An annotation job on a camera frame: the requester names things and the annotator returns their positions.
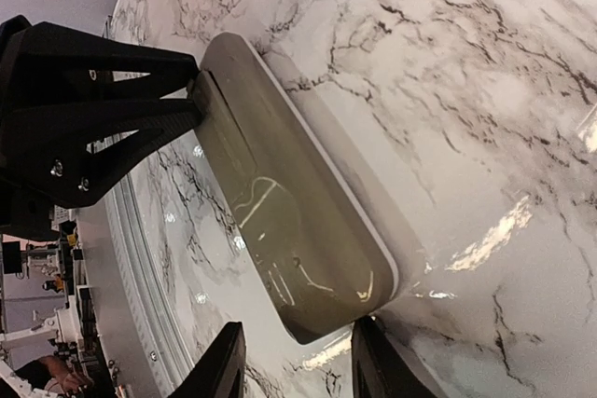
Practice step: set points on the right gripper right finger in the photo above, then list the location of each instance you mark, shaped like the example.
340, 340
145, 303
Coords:
379, 370

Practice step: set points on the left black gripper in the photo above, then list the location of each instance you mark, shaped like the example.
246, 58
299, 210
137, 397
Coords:
74, 153

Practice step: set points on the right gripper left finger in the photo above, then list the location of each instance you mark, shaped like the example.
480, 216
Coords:
219, 373

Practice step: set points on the grey remote control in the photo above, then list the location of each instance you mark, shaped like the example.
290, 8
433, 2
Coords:
321, 259

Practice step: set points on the grey battery cover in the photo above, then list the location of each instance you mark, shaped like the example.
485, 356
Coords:
221, 139

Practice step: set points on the front aluminium rail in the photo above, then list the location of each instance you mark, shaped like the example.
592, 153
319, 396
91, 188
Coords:
136, 327

